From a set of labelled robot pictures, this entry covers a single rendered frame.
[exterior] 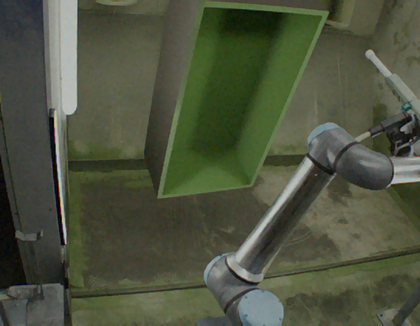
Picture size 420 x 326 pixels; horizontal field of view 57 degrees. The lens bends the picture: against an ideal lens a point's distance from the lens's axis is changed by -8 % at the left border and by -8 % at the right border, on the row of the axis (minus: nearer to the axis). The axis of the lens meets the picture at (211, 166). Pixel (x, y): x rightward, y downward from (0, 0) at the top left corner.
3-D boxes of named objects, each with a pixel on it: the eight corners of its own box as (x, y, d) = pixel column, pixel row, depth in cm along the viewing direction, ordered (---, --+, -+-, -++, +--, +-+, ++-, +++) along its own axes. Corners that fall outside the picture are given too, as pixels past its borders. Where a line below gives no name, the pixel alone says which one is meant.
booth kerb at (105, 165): (69, 174, 299) (68, 160, 292) (69, 172, 301) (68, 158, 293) (369, 164, 380) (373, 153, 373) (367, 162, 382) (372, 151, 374)
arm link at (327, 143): (215, 317, 137) (351, 138, 112) (192, 280, 149) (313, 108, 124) (245, 313, 147) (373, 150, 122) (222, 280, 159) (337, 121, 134)
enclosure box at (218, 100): (143, 153, 252) (175, -36, 166) (232, 145, 274) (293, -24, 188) (157, 199, 232) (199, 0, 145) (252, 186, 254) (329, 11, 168)
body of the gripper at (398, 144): (396, 140, 136) (394, 161, 145) (418, 132, 135) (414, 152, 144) (386, 126, 140) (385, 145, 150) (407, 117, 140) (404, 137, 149)
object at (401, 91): (387, 162, 128) (447, 134, 124) (386, 154, 124) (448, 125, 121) (328, 76, 160) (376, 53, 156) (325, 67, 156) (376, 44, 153)
